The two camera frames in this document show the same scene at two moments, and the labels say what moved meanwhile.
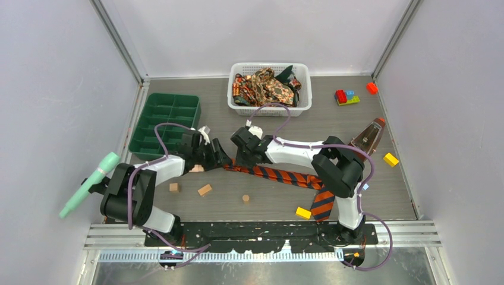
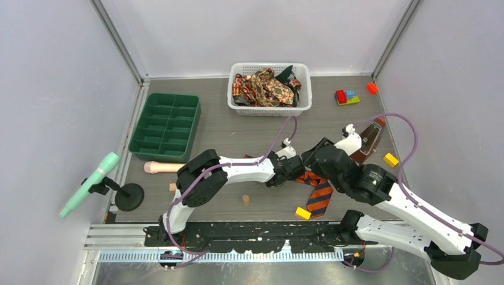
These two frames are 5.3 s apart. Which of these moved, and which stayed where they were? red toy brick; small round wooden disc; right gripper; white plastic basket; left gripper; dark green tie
Moved: right gripper; left gripper
Stayed: small round wooden disc; white plastic basket; red toy brick; dark green tie
